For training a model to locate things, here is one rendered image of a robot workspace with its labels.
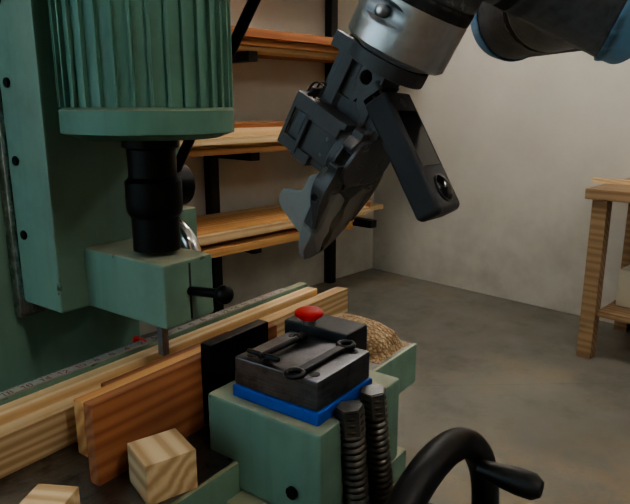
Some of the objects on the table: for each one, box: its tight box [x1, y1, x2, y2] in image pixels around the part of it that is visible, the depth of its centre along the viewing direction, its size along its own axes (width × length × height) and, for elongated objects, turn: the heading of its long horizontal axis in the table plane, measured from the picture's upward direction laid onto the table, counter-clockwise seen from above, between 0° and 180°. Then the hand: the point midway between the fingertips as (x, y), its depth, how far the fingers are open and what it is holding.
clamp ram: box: [201, 319, 268, 425], centre depth 64 cm, size 9×8×9 cm
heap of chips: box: [332, 314, 410, 364], centre depth 87 cm, size 9×14×4 cm, turn 54°
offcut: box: [127, 428, 198, 504], centre depth 54 cm, size 4×5×4 cm
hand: (314, 252), depth 61 cm, fingers closed
